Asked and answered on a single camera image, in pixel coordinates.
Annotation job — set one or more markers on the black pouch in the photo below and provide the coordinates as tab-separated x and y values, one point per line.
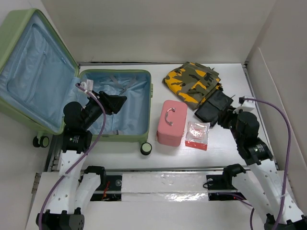
208	112

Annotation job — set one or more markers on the pink box with handle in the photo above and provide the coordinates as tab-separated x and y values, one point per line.
172	122

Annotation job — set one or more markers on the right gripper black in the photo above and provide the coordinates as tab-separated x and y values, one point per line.
223	116

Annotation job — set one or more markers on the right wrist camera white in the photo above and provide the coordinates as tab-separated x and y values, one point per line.
246	105

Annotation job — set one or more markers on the metal rail with foam strip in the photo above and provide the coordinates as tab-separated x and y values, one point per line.
160	186

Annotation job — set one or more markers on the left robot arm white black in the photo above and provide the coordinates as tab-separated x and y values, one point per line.
64	206

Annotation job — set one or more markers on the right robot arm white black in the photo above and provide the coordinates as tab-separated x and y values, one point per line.
277	210

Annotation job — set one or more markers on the clear packet with red label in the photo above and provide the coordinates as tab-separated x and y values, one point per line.
197	135

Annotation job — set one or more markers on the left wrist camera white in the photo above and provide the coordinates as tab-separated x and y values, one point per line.
87	85

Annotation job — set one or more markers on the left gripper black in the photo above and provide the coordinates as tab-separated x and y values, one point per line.
113	102

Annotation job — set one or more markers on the green hard-shell suitcase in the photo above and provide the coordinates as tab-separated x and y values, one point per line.
39	76

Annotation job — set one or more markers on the camouflage clothing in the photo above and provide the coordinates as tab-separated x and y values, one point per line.
193	83

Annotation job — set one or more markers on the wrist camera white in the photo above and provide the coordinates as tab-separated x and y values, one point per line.
246	105
87	85

